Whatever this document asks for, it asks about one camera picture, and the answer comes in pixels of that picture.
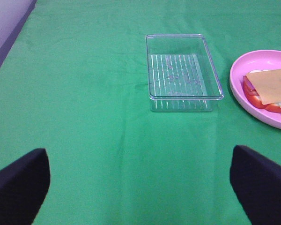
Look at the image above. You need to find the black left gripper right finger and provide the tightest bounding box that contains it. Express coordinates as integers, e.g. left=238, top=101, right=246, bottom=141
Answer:
left=229, top=145, right=281, bottom=225

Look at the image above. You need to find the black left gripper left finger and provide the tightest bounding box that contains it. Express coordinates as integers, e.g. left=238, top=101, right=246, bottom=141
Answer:
left=0, top=149, right=50, bottom=225

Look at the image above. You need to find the bread slice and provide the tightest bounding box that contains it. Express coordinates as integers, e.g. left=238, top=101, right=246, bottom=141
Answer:
left=243, top=70, right=281, bottom=113

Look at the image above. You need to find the yellow cheese slice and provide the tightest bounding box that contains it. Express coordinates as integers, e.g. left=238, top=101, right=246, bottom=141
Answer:
left=244, top=69, right=281, bottom=105

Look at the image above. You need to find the bacon strip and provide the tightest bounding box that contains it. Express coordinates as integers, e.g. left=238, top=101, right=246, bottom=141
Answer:
left=243, top=76, right=256, bottom=92

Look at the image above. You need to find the green tablecloth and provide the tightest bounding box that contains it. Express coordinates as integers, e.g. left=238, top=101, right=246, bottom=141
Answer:
left=0, top=0, right=281, bottom=225

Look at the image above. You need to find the pink round plate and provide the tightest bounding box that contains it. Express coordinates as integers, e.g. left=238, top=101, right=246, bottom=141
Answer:
left=229, top=50, right=281, bottom=129

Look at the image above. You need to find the left clear plastic tray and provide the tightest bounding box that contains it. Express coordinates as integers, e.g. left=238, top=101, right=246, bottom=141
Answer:
left=146, top=34, right=224, bottom=112

